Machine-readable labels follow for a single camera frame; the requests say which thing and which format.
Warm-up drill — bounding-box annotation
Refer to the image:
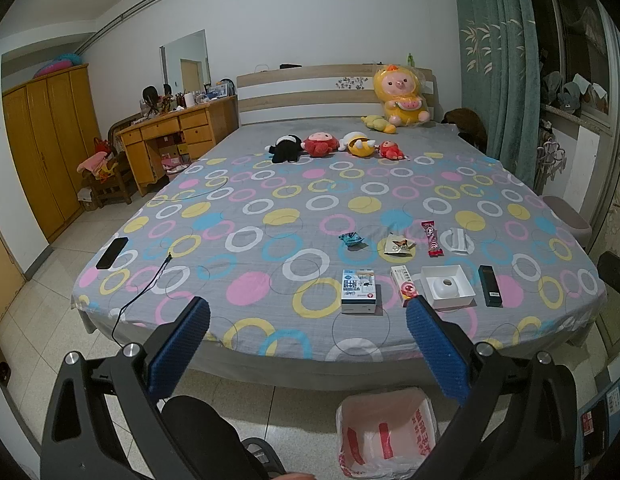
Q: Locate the blue white medicine box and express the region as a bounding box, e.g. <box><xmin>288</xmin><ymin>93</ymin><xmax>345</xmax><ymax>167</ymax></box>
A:
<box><xmin>340</xmin><ymin>269</ymin><xmax>377</xmax><ymax>315</ymax></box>

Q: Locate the black teal slim box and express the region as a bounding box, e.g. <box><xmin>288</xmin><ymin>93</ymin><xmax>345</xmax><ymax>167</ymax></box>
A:
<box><xmin>478</xmin><ymin>266</ymin><xmax>503</xmax><ymax>308</ymax></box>

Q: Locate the white tray box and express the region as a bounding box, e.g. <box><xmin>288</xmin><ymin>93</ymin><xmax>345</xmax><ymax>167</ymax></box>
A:
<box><xmin>419</xmin><ymin>264</ymin><xmax>476</xmax><ymax>310</ymax></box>

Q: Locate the wooden chair with clothes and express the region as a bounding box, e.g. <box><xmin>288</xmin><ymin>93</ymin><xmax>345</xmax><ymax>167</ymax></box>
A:
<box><xmin>76</xmin><ymin>138</ymin><xmax>135</xmax><ymax>208</ymax></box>

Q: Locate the red white ointment box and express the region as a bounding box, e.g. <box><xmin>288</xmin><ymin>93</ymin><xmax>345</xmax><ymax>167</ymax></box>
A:
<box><xmin>390</xmin><ymin>266</ymin><xmax>419</xmax><ymax>306</ymax></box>

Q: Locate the black charging cable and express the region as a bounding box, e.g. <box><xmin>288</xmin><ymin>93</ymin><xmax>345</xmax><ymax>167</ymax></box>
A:
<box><xmin>110</xmin><ymin>252</ymin><xmax>175</xmax><ymax>349</ymax></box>

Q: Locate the wall mirror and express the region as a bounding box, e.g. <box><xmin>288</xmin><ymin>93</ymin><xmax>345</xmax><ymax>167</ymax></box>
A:
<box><xmin>159</xmin><ymin>29</ymin><xmax>211</xmax><ymax>94</ymax></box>

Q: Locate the large yellow pig plush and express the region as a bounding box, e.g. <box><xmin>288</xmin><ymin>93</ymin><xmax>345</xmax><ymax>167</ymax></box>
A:
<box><xmin>373</xmin><ymin>64</ymin><xmax>431</xmax><ymax>127</ymax></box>

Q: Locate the white plastic snack wrapper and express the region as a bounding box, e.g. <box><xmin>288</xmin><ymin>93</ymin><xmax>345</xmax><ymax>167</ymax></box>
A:
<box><xmin>439</xmin><ymin>228</ymin><xmax>475</xmax><ymax>256</ymax></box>

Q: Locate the small red plush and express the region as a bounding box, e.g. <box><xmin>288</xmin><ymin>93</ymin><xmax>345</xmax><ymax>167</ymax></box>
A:
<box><xmin>378</xmin><ymin>141</ymin><xmax>405</xmax><ymax>160</ymax></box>

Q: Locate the striped wooden headboard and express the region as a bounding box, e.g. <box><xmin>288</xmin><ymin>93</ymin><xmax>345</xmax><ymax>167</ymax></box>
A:
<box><xmin>235</xmin><ymin>63</ymin><xmax>440</xmax><ymax>128</ymax></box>

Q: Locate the trash bin with white bag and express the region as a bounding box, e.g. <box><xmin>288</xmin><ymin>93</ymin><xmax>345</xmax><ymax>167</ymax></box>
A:
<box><xmin>336</xmin><ymin>387</ymin><xmax>438</xmax><ymax>479</ymax></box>

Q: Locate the yellow bee plush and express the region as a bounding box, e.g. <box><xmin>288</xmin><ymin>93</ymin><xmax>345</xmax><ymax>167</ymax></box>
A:
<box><xmin>339</xmin><ymin>131</ymin><xmax>376</xmax><ymax>158</ymax></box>

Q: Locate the brown plush by curtain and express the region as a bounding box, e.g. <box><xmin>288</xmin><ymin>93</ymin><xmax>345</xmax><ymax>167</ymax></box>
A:
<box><xmin>442</xmin><ymin>107</ymin><xmax>488</xmax><ymax>154</ymax></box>

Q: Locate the black and white plush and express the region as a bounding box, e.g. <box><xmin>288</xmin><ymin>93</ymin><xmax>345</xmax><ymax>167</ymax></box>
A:
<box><xmin>264</xmin><ymin>134</ymin><xmax>304</xmax><ymax>164</ymax></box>

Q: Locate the small yellow-green plush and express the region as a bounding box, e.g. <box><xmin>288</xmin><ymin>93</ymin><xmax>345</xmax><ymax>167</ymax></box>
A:
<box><xmin>361</xmin><ymin>115</ymin><xmax>397</xmax><ymax>134</ymax></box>

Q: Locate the grey lidded bin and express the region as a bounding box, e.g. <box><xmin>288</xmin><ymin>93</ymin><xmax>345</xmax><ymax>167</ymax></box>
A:
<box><xmin>541</xmin><ymin>195</ymin><xmax>592</xmax><ymax>248</ymax></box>

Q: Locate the wooden wardrobe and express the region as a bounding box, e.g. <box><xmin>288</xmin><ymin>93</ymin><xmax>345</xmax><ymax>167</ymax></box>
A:
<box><xmin>2</xmin><ymin>64</ymin><xmax>100</xmax><ymax>243</ymax></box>

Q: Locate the grey slipper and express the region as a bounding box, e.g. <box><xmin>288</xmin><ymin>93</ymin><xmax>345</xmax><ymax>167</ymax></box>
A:
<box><xmin>241</xmin><ymin>438</ymin><xmax>287</xmax><ymax>479</ymax></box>

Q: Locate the wooden desk with drawers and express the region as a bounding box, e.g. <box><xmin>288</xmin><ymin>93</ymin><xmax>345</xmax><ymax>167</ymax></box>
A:
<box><xmin>116</xmin><ymin>96</ymin><xmax>239</xmax><ymax>196</ymax></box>

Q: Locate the red candy wrapper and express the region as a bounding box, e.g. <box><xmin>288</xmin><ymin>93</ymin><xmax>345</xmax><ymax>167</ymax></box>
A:
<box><xmin>421</xmin><ymin>220</ymin><xmax>443</xmax><ymax>258</ymax></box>

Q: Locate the green curtain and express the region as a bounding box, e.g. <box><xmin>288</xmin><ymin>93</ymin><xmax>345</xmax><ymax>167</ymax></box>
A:
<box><xmin>456</xmin><ymin>0</ymin><xmax>540</xmax><ymax>186</ymax></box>

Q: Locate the black smartphone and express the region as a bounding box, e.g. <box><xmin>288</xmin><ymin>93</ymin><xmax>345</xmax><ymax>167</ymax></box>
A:
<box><xmin>96</xmin><ymin>237</ymin><xmax>128</xmax><ymax>270</ymax></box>

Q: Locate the bed with circle-pattern sheet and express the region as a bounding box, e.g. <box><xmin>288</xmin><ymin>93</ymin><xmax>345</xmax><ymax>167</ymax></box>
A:
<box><xmin>71</xmin><ymin>119</ymin><xmax>606</xmax><ymax>390</ymax></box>

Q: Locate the white tea sachet wrapper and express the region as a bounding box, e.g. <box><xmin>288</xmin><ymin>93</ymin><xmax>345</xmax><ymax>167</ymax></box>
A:
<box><xmin>383</xmin><ymin>234</ymin><xmax>416</xmax><ymax>257</ymax></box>

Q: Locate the red round plush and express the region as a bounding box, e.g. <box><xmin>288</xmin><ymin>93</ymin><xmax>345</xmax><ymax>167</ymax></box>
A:
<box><xmin>302</xmin><ymin>132</ymin><xmax>339</xmax><ymax>158</ymax></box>

